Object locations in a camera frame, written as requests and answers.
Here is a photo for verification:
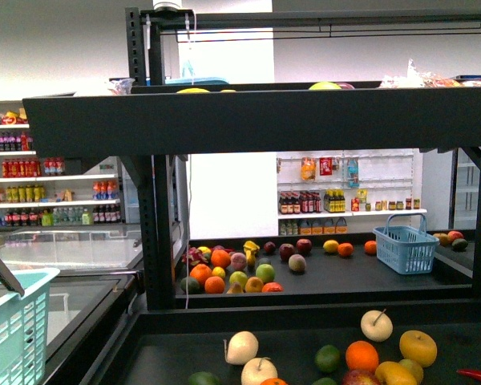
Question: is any teal plastic shopping basket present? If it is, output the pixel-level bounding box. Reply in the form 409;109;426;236
0;268;60;384

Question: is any grey basket handle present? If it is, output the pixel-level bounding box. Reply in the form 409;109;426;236
0;258;25;297

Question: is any white sauce bottle shelf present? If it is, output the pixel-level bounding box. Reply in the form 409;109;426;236
276;148;426;236

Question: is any far peach on shelf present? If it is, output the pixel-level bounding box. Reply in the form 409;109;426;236
288;254;306;274

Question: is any far lemon on shelf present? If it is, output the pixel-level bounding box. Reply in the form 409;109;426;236
323;239;339;254

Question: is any far orange on shelf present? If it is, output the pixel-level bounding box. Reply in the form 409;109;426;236
338;242;354;257

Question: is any black metal fruit shelf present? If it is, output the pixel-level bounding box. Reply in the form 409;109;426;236
22;6;481;385

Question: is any white drinks shelf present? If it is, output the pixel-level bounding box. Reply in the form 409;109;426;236
0;101;123;230

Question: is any far dark red apple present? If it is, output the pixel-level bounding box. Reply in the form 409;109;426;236
296;238;313;256

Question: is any far green apple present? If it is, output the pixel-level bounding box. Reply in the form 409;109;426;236
256;264;276;283

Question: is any white pear left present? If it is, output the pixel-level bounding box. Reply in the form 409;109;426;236
224;331;259;366

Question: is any glass top freezer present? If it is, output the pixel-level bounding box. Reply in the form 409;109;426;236
0;224;145;358

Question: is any white pear front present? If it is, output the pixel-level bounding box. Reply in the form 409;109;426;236
240;357;278;385

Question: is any small blue basket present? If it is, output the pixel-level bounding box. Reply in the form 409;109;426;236
373;213;439;275

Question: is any green lime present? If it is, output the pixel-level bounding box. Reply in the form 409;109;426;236
312;377;337;385
314;345;341;373

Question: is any dark green avocado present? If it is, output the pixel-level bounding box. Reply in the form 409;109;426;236
188;371;222;385

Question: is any white pear with stem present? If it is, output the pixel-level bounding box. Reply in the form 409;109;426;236
360;310;394;342

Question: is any large orange left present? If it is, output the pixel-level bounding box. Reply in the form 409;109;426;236
260;378;288;385

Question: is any small orange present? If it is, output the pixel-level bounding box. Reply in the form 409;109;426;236
345;341;380;373

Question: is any red yellow apple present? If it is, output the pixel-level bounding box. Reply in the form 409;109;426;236
342;369;380;385

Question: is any orange yellow mango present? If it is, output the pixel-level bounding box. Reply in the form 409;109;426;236
375;361;418;385

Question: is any olive kiwi upper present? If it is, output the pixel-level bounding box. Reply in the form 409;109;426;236
398;359;424;384

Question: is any red chili pepper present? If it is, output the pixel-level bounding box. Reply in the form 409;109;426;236
456;369;481;382

